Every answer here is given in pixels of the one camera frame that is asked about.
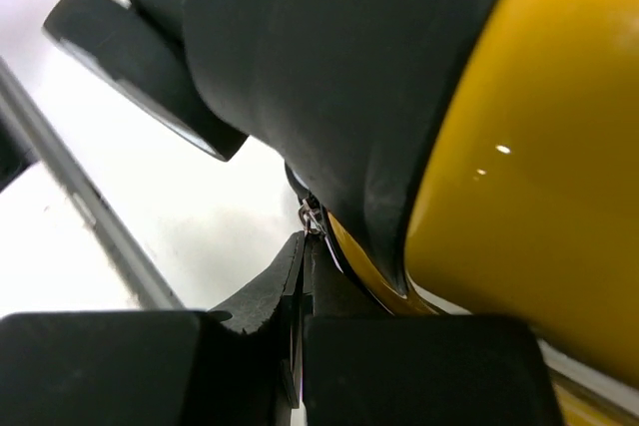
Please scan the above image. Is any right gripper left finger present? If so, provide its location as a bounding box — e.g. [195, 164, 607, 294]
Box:
[1, 232, 305, 425]

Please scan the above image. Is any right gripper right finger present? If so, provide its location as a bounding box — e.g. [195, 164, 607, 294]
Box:
[303, 241, 562, 425]

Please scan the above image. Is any yellow cartoon suitcase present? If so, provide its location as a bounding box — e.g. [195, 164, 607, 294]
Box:
[43, 0, 638, 425]

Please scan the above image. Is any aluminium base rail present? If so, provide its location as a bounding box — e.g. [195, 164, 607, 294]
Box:
[1, 61, 185, 310]

